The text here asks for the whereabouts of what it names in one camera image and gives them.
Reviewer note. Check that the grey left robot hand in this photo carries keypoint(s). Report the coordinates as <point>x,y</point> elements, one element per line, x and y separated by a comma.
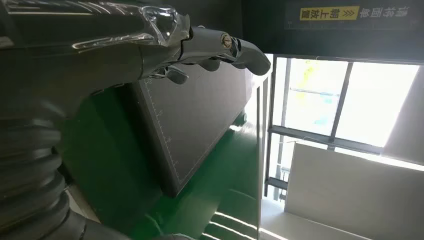
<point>82,49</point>

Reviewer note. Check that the dark green table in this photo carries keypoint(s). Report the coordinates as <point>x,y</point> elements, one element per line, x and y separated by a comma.
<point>228,165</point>

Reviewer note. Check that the yellow and black scanner label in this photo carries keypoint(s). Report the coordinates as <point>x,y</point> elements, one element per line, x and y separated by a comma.
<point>329,13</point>

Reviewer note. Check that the black inbound scanner machine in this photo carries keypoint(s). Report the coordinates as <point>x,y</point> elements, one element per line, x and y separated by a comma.
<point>198,119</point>

